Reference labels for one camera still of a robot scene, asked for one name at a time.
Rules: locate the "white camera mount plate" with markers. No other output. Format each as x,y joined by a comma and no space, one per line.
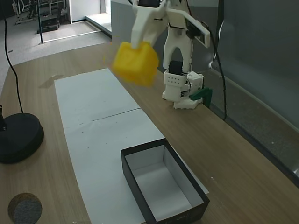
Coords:
198,29

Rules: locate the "black round stand base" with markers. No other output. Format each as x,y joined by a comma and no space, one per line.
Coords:
19,137

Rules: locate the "black metal pole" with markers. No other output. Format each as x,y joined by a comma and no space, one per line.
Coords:
40,25

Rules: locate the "yellow cube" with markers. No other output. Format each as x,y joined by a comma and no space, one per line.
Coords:
135,65

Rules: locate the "dark cardboard box white inside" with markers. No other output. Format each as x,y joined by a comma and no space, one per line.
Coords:
163,184

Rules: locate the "black equipment case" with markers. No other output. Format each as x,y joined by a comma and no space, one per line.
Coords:
49,23

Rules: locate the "green table clamp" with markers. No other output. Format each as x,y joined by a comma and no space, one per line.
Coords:
202,94

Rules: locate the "clear tape strip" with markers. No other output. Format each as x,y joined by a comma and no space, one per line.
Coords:
50,81

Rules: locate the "white paper sheet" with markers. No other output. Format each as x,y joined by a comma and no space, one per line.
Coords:
102,177
93,98

